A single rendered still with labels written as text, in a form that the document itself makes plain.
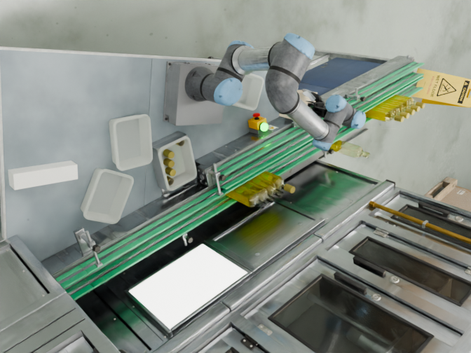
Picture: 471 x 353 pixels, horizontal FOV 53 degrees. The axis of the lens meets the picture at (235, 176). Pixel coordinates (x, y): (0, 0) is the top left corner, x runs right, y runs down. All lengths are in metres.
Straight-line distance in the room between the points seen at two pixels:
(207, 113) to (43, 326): 1.15
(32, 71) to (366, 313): 1.51
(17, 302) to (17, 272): 0.16
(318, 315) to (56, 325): 0.93
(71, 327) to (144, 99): 1.03
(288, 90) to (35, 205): 1.09
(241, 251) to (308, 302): 0.40
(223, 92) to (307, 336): 0.98
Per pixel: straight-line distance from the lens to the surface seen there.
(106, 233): 2.14
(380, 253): 2.15
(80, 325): 1.50
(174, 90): 2.09
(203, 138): 2.34
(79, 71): 1.96
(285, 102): 1.61
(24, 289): 1.75
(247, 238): 2.20
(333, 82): 3.16
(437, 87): 5.32
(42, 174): 1.92
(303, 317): 1.88
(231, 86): 1.94
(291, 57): 1.60
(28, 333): 1.56
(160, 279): 2.09
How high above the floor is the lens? 2.53
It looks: 44 degrees down
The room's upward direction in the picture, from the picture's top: 114 degrees clockwise
